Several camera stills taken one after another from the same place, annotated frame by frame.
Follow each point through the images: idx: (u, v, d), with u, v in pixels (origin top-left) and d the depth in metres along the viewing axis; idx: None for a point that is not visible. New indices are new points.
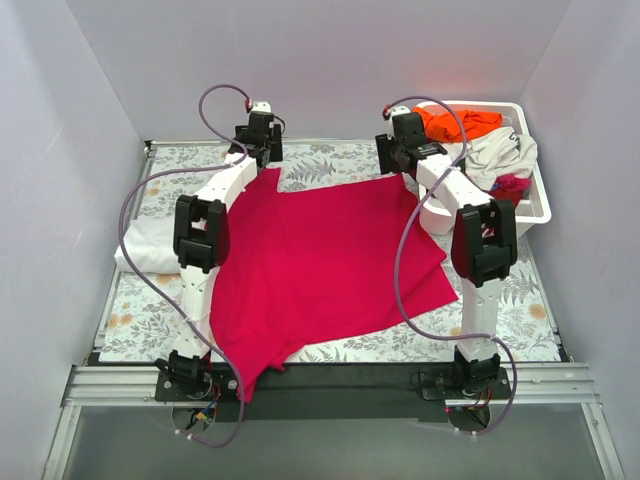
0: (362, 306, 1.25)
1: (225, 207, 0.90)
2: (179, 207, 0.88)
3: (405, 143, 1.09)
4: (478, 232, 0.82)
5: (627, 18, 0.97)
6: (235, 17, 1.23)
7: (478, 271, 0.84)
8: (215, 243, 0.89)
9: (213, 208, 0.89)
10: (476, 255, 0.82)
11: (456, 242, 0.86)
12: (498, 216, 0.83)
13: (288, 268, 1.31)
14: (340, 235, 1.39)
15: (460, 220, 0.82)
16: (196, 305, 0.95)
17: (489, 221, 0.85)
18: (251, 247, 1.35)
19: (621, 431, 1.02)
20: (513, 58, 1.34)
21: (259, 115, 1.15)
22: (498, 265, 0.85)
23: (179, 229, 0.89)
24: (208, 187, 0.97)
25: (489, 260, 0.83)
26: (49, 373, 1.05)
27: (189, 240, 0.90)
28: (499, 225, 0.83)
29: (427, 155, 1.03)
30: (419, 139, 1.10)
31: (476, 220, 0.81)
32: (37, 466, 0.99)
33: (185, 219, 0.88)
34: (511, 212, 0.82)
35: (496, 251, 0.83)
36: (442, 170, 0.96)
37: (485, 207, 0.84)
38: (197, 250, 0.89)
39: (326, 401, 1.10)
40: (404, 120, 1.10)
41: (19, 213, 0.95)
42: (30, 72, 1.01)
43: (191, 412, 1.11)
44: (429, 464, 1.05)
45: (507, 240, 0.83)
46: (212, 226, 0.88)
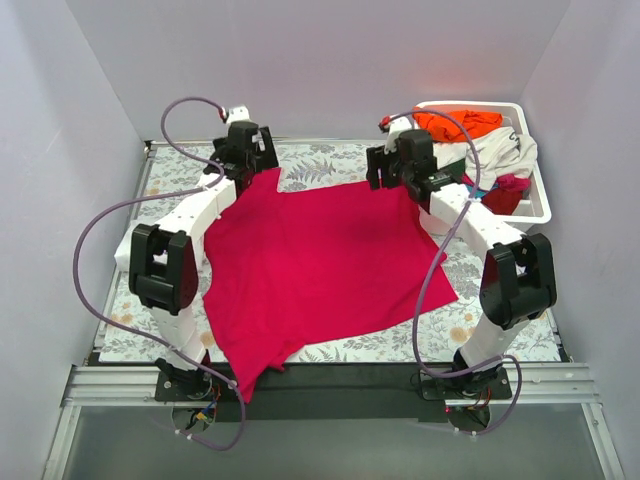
0: (363, 305, 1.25)
1: (189, 240, 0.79)
2: (136, 239, 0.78)
3: (414, 170, 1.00)
4: (513, 274, 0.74)
5: (627, 18, 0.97)
6: (235, 16, 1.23)
7: (514, 316, 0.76)
8: (177, 281, 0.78)
9: (176, 241, 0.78)
10: (512, 298, 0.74)
11: (488, 284, 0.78)
12: (532, 253, 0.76)
13: (288, 268, 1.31)
14: (339, 236, 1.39)
15: (492, 260, 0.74)
16: (176, 336, 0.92)
17: (521, 259, 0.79)
18: (251, 247, 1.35)
19: (621, 431, 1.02)
20: (513, 58, 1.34)
21: (240, 129, 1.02)
22: (534, 309, 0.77)
23: (137, 265, 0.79)
24: (173, 215, 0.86)
25: (525, 304, 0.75)
26: (49, 373, 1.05)
27: (147, 278, 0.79)
28: (534, 263, 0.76)
29: (442, 187, 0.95)
30: (431, 166, 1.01)
31: (510, 260, 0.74)
32: (37, 466, 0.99)
33: (143, 252, 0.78)
34: (546, 250, 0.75)
35: (533, 293, 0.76)
36: (463, 203, 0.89)
37: (516, 244, 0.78)
38: (155, 290, 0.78)
39: (326, 401, 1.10)
40: (414, 144, 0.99)
41: (19, 213, 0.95)
42: (30, 72, 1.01)
43: (191, 412, 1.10)
44: (429, 464, 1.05)
45: (544, 280, 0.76)
46: (173, 263, 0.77)
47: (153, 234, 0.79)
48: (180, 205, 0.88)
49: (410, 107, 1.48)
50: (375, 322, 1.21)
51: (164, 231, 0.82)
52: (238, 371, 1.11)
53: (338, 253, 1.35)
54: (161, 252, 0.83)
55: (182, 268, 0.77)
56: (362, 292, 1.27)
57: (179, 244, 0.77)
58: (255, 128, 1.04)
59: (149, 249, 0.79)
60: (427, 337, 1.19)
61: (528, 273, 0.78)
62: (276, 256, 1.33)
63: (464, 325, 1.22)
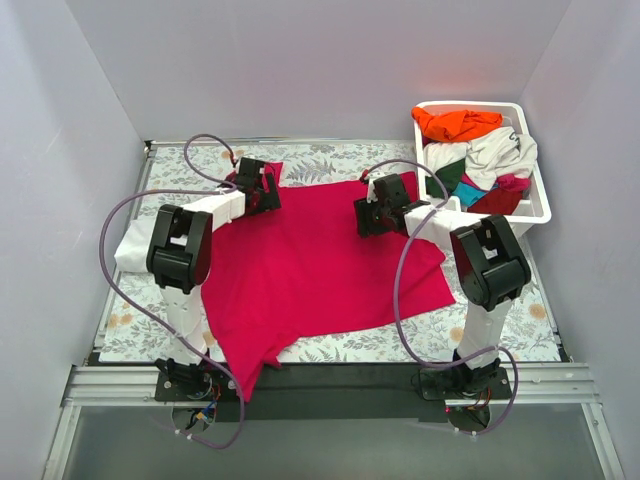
0: (362, 303, 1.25)
1: (211, 217, 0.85)
2: (162, 214, 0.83)
3: (389, 205, 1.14)
4: (479, 248, 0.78)
5: (627, 18, 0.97)
6: (235, 17, 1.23)
7: (494, 292, 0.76)
8: (195, 253, 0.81)
9: (198, 218, 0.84)
10: (485, 271, 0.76)
11: (462, 268, 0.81)
12: (495, 233, 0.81)
13: (286, 265, 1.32)
14: (341, 236, 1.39)
15: (457, 239, 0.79)
16: (185, 321, 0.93)
17: (488, 242, 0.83)
18: (248, 243, 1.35)
19: (621, 431, 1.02)
20: (513, 58, 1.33)
21: (249, 162, 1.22)
22: (513, 283, 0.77)
23: (158, 240, 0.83)
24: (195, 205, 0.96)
25: (501, 276, 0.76)
26: (49, 373, 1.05)
27: (164, 254, 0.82)
28: (499, 241, 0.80)
29: (413, 210, 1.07)
30: (404, 200, 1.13)
31: (473, 236, 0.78)
32: (36, 466, 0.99)
33: (165, 227, 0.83)
34: (504, 225, 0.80)
35: (507, 267, 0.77)
36: (428, 212, 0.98)
37: (481, 228, 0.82)
38: (172, 263, 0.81)
39: (326, 400, 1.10)
40: (387, 184, 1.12)
41: (18, 214, 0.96)
42: (30, 73, 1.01)
43: (191, 412, 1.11)
44: (428, 464, 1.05)
45: (512, 252, 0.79)
46: (194, 237, 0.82)
47: (177, 214, 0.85)
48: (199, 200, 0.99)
49: (410, 107, 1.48)
50: (375, 319, 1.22)
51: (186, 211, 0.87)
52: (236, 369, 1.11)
53: (337, 250, 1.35)
54: (180, 235, 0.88)
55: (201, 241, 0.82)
56: (362, 290, 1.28)
57: (202, 220, 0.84)
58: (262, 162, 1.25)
59: (171, 226, 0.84)
60: (427, 337, 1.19)
61: (497, 253, 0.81)
62: (276, 254, 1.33)
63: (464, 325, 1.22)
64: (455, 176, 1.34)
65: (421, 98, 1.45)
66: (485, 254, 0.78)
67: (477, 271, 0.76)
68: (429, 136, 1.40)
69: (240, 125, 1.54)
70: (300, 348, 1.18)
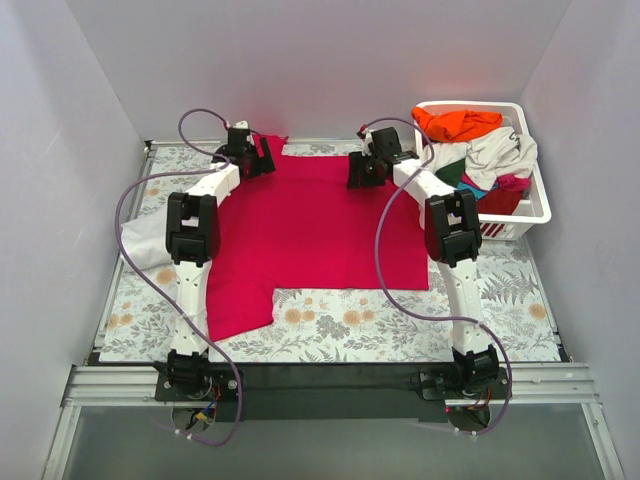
0: (345, 270, 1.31)
1: (214, 200, 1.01)
2: (172, 202, 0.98)
3: (381, 152, 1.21)
4: (444, 218, 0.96)
5: (629, 16, 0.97)
6: (235, 16, 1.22)
7: (448, 252, 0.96)
8: (207, 235, 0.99)
9: (204, 203, 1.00)
10: (444, 236, 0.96)
11: (429, 229, 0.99)
12: (462, 204, 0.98)
13: (277, 224, 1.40)
14: (346, 226, 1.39)
15: (428, 207, 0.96)
16: (195, 299, 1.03)
17: (455, 210, 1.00)
18: (251, 210, 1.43)
19: (621, 431, 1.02)
20: (513, 58, 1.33)
21: (236, 133, 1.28)
22: (466, 248, 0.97)
23: (173, 225, 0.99)
24: (198, 186, 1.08)
25: (457, 242, 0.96)
26: (49, 373, 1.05)
27: (180, 235, 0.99)
28: (463, 211, 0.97)
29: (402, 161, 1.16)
30: (395, 149, 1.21)
31: (442, 206, 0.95)
32: (37, 466, 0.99)
33: (177, 215, 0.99)
34: (471, 200, 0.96)
35: (463, 234, 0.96)
36: (415, 170, 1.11)
37: (451, 198, 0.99)
38: (190, 242, 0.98)
39: (326, 400, 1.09)
40: (381, 135, 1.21)
41: (19, 213, 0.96)
42: (30, 71, 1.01)
43: (191, 412, 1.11)
44: (428, 464, 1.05)
45: (471, 225, 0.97)
46: (204, 218, 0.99)
47: (184, 200, 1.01)
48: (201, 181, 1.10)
49: (410, 107, 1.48)
50: (358, 285, 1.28)
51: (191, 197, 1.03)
52: (218, 322, 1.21)
53: (337, 236, 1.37)
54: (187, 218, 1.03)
55: (210, 220, 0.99)
56: (347, 264, 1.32)
57: (208, 204, 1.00)
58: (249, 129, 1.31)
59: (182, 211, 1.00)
60: (427, 337, 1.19)
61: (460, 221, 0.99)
62: (281, 232, 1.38)
63: None
64: (456, 176, 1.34)
65: (421, 98, 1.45)
66: (447, 223, 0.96)
67: (438, 236, 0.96)
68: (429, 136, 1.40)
69: None
70: (300, 348, 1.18)
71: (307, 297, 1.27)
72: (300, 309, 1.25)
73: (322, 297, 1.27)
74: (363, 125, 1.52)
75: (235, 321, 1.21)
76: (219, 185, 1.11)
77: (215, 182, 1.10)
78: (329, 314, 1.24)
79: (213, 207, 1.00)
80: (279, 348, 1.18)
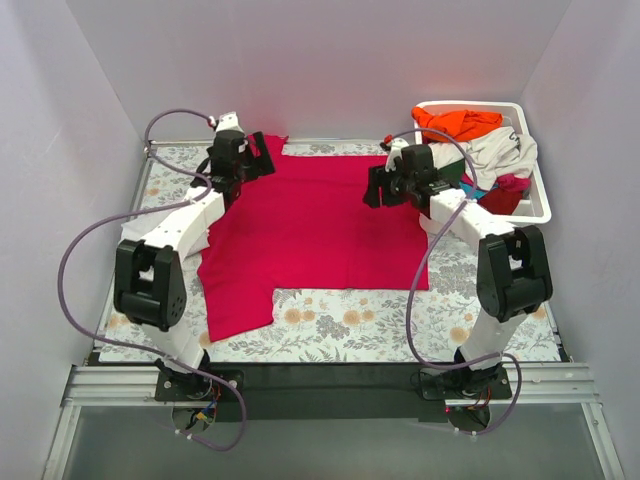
0: (345, 270, 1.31)
1: (177, 253, 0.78)
2: (121, 253, 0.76)
3: (415, 179, 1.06)
4: (506, 263, 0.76)
5: (629, 16, 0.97)
6: (234, 16, 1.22)
7: (510, 307, 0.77)
8: (165, 298, 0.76)
9: (163, 254, 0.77)
10: (506, 287, 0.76)
11: (483, 277, 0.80)
12: (526, 245, 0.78)
13: (278, 223, 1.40)
14: (347, 227, 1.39)
15: (484, 250, 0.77)
16: (173, 344, 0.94)
17: (516, 252, 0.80)
18: (251, 211, 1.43)
19: (621, 431, 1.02)
20: (513, 59, 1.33)
21: (225, 141, 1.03)
22: (531, 301, 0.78)
23: (122, 281, 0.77)
24: (160, 229, 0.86)
25: (522, 294, 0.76)
26: (49, 374, 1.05)
27: (131, 294, 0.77)
28: (528, 253, 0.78)
29: (441, 191, 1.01)
30: (432, 175, 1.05)
31: (502, 250, 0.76)
32: (37, 465, 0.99)
33: (128, 268, 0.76)
34: (538, 241, 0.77)
35: (528, 283, 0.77)
36: (459, 203, 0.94)
37: (510, 236, 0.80)
38: (142, 306, 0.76)
39: (325, 400, 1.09)
40: (415, 155, 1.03)
41: (18, 212, 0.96)
42: (30, 71, 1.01)
43: (191, 412, 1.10)
44: (428, 464, 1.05)
45: (539, 271, 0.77)
46: (160, 279, 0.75)
47: (139, 250, 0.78)
48: (167, 221, 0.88)
49: (411, 106, 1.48)
50: (358, 285, 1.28)
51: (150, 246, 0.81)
52: (217, 321, 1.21)
53: (337, 237, 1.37)
54: (147, 268, 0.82)
55: (169, 283, 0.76)
56: (347, 264, 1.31)
57: (167, 258, 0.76)
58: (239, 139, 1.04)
59: (134, 265, 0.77)
60: (427, 337, 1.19)
61: (522, 266, 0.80)
62: (281, 231, 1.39)
63: (464, 325, 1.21)
64: (455, 175, 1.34)
65: (421, 98, 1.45)
66: (509, 268, 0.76)
67: (498, 286, 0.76)
68: (429, 136, 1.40)
69: (240, 126, 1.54)
70: (300, 348, 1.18)
71: (307, 297, 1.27)
72: (300, 309, 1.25)
73: (322, 297, 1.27)
74: (388, 135, 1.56)
75: (234, 321, 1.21)
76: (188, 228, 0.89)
77: (183, 224, 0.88)
78: (329, 314, 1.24)
79: (169, 265, 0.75)
80: (278, 348, 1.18)
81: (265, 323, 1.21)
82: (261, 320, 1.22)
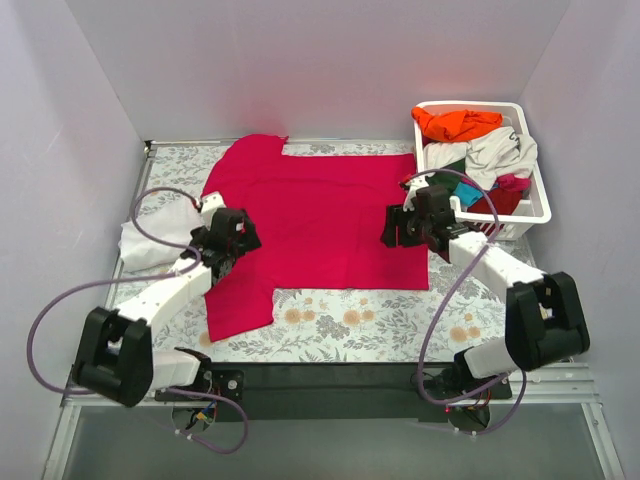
0: (346, 270, 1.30)
1: (148, 330, 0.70)
2: (91, 322, 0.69)
3: (432, 222, 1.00)
4: (537, 315, 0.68)
5: (628, 17, 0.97)
6: (234, 16, 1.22)
7: (543, 363, 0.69)
8: (127, 379, 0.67)
9: (134, 328, 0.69)
10: (538, 343, 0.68)
11: (509, 331, 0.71)
12: (557, 293, 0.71)
13: (278, 223, 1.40)
14: (347, 227, 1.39)
15: (513, 301, 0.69)
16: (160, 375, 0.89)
17: (544, 298, 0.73)
18: (251, 210, 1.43)
19: (621, 431, 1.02)
20: (513, 59, 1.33)
21: (224, 217, 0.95)
22: (565, 354, 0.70)
23: (85, 352, 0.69)
24: (135, 301, 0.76)
25: (555, 349, 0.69)
26: (49, 374, 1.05)
27: (94, 368, 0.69)
28: (560, 302, 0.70)
29: (460, 234, 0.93)
30: (449, 218, 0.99)
31: (532, 300, 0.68)
32: (37, 465, 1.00)
33: (95, 340, 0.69)
34: (571, 289, 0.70)
35: (562, 335, 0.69)
36: (480, 247, 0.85)
37: (539, 283, 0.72)
38: (102, 385, 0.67)
39: (326, 400, 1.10)
40: (430, 198, 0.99)
41: (18, 212, 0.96)
42: (30, 72, 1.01)
43: (191, 412, 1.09)
44: (428, 464, 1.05)
45: (574, 321, 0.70)
46: (126, 356, 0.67)
47: (112, 320, 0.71)
48: (146, 289, 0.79)
49: (410, 107, 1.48)
50: (358, 285, 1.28)
51: (123, 316, 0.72)
52: (217, 321, 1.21)
53: (337, 237, 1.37)
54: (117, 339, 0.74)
55: (133, 363, 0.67)
56: (347, 264, 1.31)
57: (138, 334, 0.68)
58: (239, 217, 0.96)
59: (103, 336, 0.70)
60: (427, 337, 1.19)
61: (553, 314, 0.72)
62: (281, 231, 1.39)
63: (464, 325, 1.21)
64: (455, 176, 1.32)
65: (421, 98, 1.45)
66: (540, 320, 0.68)
67: (528, 340, 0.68)
68: (429, 136, 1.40)
69: (240, 125, 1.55)
70: (300, 348, 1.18)
71: (307, 297, 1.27)
72: (300, 309, 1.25)
73: (322, 297, 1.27)
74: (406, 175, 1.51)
75: (234, 321, 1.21)
76: (169, 300, 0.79)
77: (164, 294, 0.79)
78: (329, 314, 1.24)
79: (140, 342, 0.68)
80: (279, 348, 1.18)
81: (265, 323, 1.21)
82: (261, 319, 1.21)
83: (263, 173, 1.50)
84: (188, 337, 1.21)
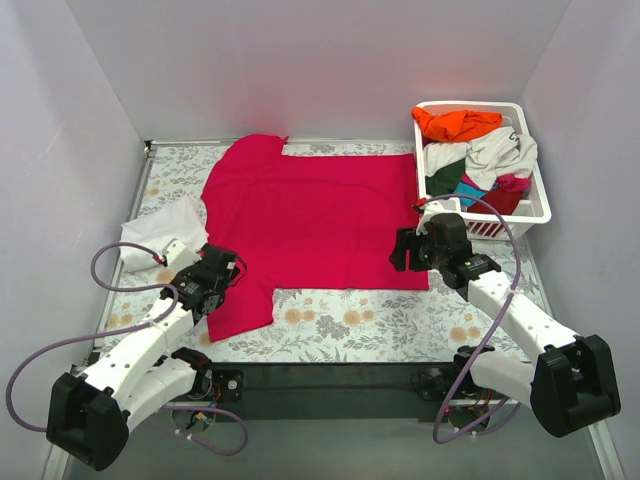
0: (345, 270, 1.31)
1: (114, 401, 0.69)
2: (56, 391, 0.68)
3: (448, 254, 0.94)
4: (570, 382, 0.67)
5: (628, 17, 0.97)
6: (234, 17, 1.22)
7: (574, 428, 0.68)
8: (95, 448, 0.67)
9: (101, 400, 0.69)
10: (569, 408, 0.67)
11: (537, 393, 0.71)
12: (588, 356, 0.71)
13: (277, 224, 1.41)
14: (347, 227, 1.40)
15: (545, 367, 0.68)
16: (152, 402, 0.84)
17: (575, 360, 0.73)
18: (251, 210, 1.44)
19: (621, 431, 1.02)
20: (513, 59, 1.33)
21: (217, 252, 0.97)
22: (596, 419, 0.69)
23: (55, 419, 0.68)
24: (104, 362, 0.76)
25: (587, 415, 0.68)
26: (50, 375, 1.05)
27: (65, 431, 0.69)
28: (592, 366, 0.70)
29: (479, 274, 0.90)
30: (465, 250, 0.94)
31: (566, 367, 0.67)
32: (38, 466, 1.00)
33: (62, 407, 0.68)
34: (603, 356, 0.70)
35: (593, 401, 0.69)
36: (504, 294, 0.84)
37: (571, 346, 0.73)
38: (75, 449, 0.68)
39: (326, 400, 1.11)
40: (447, 229, 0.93)
41: (18, 213, 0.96)
42: (30, 72, 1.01)
43: (191, 412, 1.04)
44: (428, 463, 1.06)
45: (606, 388, 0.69)
46: (93, 429, 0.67)
47: (78, 386, 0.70)
48: (118, 346, 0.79)
49: (410, 107, 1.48)
50: (358, 285, 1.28)
51: (90, 383, 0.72)
52: (216, 320, 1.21)
53: (337, 237, 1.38)
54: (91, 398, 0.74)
55: (99, 434, 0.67)
56: (346, 264, 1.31)
57: (104, 405, 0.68)
58: (231, 256, 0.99)
59: (71, 402, 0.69)
60: (427, 337, 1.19)
61: (583, 376, 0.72)
62: (281, 231, 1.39)
63: (464, 325, 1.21)
64: (455, 176, 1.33)
65: (421, 98, 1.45)
66: (573, 386, 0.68)
67: (559, 406, 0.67)
68: (429, 136, 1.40)
69: (240, 125, 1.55)
70: (300, 348, 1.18)
71: (307, 297, 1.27)
72: (300, 309, 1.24)
73: (322, 297, 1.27)
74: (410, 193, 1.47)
75: (234, 321, 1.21)
76: (141, 358, 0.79)
77: (135, 353, 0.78)
78: (329, 314, 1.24)
79: (105, 417, 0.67)
80: (279, 348, 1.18)
81: (265, 323, 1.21)
82: (261, 320, 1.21)
83: (263, 172, 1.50)
84: (188, 337, 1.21)
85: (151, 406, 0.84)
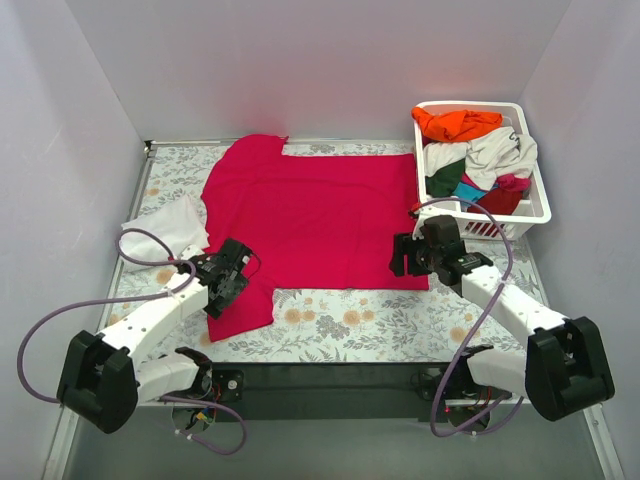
0: (345, 269, 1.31)
1: (130, 361, 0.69)
2: (73, 349, 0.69)
3: (441, 253, 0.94)
4: (560, 362, 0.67)
5: (629, 16, 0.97)
6: (235, 17, 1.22)
7: (568, 410, 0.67)
8: (107, 405, 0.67)
9: (117, 358, 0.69)
10: (561, 388, 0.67)
11: (529, 376, 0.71)
12: (579, 338, 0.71)
13: (278, 223, 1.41)
14: (346, 226, 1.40)
15: (535, 347, 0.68)
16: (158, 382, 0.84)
17: (567, 344, 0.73)
18: (252, 209, 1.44)
19: (621, 431, 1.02)
20: (514, 58, 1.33)
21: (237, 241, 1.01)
22: (591, 402, 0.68)
23: (69, 375, 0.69)
24: (121, 326, 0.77)
25: (579, 395, 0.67)
26: (49, 374, 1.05)
27: (76, 391, 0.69)
28: (582, 346, 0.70)
29: (472, 269, 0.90)
30: (459, 249, 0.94)
31: (555, 346, 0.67)
32: (37, 466, 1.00)
33: (77, 364, 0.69)
34: (593, 336, 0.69)
35: (585, 382, 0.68)
36: (495, 284, 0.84)
37: (561, 328, 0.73)
38: (84, 410, 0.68)
39: (327, 400, 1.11)
40: (439, 228, 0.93)
41: (18, 212, 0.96)
42: (30, 71, 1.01)
43: (191, 412, 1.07)
44: (427, 463, 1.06)
45: (598, 369, 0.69)
46: (107, 385, 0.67)
47: (95, 345, 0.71)
48: (136, 309, 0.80)
49: (410, 107, 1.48)
50: (357, 285, 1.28)
51: (108, 342, 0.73)
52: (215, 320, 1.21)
53: (337, 236, 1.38)
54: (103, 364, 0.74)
55: (112, 391, 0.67)
56: (346, 265, 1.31)
57: (120, 363, 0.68)
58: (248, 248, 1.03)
59: (86, 361, 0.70)
60: (427, 337, 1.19)
61: (576, 360, 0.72)
62: (282, 230, 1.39)
63: (464, 325, 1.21)
64: (455, 176, 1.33)
65: (421, 99, 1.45)
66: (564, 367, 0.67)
67: (550, 387, 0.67)
68: (429, 136, 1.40)
69: (240, 125, 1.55)
70: (300, 348, 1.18)
71: (307, 297, 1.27)
72: (300, 309, 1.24)
73: (322, 297, 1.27)
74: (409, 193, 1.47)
75: (234, 320, 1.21)
76: (157, 324, 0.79)
77: (153, 320, 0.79)
78: (329, 314, 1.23)
79: (120, 374, 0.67)
80: (279, 348, 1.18)
81: (264, 322, 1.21)
82: (260, 319, 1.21)
83: (263, 172, 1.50)
84: (188, 337, 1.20)
85: (154, 391, 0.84)
